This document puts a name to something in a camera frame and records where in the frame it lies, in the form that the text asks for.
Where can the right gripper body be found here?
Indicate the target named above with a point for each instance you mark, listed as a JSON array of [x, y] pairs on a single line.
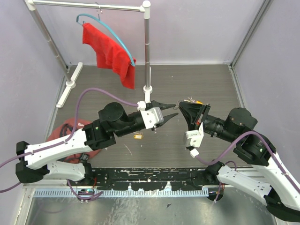
[[202, 116]]

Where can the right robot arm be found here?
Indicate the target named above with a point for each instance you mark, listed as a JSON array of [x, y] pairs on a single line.
[[280, 193]]

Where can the blue clothes hanger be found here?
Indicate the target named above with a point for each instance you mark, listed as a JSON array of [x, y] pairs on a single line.
[[116, 37]]

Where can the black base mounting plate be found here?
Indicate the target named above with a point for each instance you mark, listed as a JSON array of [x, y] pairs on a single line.
[[147, 179]]

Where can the wire keyring with keys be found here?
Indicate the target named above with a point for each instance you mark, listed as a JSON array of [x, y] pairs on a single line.
[[188, 100]]

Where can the metal clothes rack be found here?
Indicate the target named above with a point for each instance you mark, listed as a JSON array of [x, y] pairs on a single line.
[[65, 43]]

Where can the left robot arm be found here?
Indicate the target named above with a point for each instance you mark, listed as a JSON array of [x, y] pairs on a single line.
[[43, 161]]

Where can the key with yellow tag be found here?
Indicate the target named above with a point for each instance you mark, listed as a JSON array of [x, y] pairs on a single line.
[[138, 136]]

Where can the red shirt on hanger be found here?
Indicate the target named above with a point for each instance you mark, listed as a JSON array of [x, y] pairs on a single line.
[[109, 55]]

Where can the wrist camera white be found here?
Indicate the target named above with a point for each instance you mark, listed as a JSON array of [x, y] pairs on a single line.
[[151, 116], [193, 140]]

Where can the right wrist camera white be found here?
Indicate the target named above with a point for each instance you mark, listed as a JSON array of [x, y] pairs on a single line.
[[193, 140]]

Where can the white slotted cable duct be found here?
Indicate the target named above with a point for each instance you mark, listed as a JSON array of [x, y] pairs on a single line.
[[66, 192]]

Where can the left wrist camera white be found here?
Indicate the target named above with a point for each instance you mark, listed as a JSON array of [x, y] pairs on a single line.
[[151, 116]]

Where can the maroon shirt on table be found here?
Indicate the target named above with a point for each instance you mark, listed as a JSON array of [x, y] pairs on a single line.
[[66, 129]]

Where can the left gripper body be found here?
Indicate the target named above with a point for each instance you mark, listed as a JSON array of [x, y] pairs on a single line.
[[146, 103]]

